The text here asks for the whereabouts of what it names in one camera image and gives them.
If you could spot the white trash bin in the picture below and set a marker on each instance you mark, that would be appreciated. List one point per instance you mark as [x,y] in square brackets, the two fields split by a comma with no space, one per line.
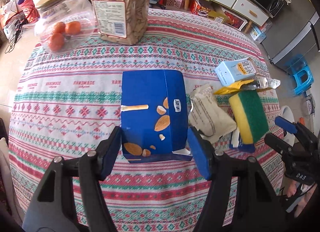
[287,125]

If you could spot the grey refrigerator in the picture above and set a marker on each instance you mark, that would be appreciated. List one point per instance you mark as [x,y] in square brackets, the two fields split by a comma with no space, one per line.
[293,39]

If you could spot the clear plastic wrapper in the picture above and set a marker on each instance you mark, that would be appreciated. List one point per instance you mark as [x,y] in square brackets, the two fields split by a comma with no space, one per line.
[261,83]

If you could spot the patterned striped tablecloth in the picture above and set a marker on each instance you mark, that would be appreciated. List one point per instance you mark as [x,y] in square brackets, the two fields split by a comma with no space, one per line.
[66,104]

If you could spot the person's right hand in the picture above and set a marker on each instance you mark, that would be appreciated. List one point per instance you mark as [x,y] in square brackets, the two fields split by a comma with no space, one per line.
[300,203]

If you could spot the glass jar with oranges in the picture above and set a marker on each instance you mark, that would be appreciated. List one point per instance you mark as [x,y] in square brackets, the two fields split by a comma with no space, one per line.
[64,25]

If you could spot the green yellow sponge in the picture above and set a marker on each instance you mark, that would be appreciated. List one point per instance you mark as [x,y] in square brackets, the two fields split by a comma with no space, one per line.
[249,116]

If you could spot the plastic jar of seeds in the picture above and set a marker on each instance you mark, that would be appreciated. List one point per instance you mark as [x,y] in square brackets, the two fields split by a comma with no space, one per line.
[121,21]

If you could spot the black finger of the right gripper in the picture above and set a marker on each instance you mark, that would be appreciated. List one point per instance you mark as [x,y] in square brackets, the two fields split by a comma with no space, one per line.
[280,146]

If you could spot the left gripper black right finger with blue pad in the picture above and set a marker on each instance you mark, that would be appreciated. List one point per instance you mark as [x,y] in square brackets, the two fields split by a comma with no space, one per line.
[257,207]

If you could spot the blue white cardboard box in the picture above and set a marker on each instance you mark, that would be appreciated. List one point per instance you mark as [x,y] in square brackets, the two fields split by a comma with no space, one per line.
[256,34]

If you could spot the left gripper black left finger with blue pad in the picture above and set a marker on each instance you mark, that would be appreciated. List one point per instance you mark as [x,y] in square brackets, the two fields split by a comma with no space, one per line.
[52,207]

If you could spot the yellow crumpled wrapper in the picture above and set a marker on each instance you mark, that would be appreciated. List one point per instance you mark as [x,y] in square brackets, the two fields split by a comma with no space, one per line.
[233,88]

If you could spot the small blue box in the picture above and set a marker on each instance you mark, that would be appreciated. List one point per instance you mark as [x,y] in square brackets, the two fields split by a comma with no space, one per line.
[237,143]

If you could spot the light blue carton box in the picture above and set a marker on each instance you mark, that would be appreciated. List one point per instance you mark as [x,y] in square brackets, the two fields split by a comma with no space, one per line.
[230,72]

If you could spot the blue plastic stool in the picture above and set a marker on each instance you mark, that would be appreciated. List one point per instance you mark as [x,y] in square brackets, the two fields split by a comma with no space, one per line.
[300,71]

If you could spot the blue almond snack box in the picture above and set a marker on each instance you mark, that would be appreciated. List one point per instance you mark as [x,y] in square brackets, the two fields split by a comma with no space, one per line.
[154,116]

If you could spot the beige printed snack wrapper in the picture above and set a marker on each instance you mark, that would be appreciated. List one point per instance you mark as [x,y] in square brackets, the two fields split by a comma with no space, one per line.
[207,117]

